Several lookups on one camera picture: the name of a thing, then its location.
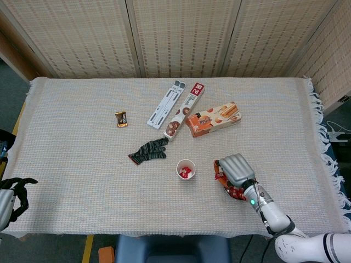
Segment blue padded seat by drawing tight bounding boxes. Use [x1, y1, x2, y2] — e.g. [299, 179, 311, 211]
[115, 235, 231, 263]

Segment orange wafer roll box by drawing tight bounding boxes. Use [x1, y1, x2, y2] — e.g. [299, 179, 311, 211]
[185, 101, 243, 138]

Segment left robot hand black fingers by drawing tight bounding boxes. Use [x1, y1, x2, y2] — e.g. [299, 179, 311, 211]
[0, 177, 38, 232]

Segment long white cookie box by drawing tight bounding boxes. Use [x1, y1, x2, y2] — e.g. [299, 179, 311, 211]
[163, 82, 206, 142]

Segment black grey knit glove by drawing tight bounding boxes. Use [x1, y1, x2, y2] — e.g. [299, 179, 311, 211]
[127, 138, 169, 166]

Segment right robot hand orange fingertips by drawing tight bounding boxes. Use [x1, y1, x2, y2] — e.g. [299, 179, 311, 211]
[213, 153, 256, 190]

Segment black floor cable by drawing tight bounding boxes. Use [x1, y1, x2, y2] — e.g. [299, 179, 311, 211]
[240, 235, 254, 263]

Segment bamboo folding screen panel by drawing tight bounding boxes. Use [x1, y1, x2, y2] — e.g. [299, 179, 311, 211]
[124, 0, 244, 79]
[220, 0, 341, 79]
[0, 10, 57, 83]
[286, 0, 351, 116]
[0, 0, 143, 80]

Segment person in dark clothes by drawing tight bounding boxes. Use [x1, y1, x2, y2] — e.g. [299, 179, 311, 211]
[0, 130, 14, 165]

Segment beige woven tablecloth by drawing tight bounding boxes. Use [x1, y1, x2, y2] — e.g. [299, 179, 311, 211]
[1, 76, 351, 239]

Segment brown gold snack packet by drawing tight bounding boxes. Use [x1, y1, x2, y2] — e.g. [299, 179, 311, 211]
[114, 111, 129, 129]

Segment white plastic bracket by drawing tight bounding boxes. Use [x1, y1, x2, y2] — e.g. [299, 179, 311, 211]
[326, 120, 351, 143]

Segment white grey folding stand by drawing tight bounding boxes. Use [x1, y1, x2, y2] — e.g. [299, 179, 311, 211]
[146, 79, 186, 130]

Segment white paper cup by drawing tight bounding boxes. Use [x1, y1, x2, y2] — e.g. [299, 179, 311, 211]
[175, 159, 196, 181]

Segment orange block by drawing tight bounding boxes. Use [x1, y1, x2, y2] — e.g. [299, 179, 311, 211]
[98, 246, 115, 263]

